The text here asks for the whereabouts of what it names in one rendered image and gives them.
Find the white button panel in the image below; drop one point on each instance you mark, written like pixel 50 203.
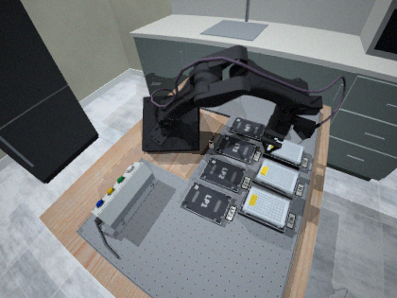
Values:
pixel 123 199

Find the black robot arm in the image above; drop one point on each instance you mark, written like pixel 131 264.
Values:
pixel 210 90

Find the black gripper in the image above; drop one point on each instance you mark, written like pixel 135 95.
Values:
pixel 270 133

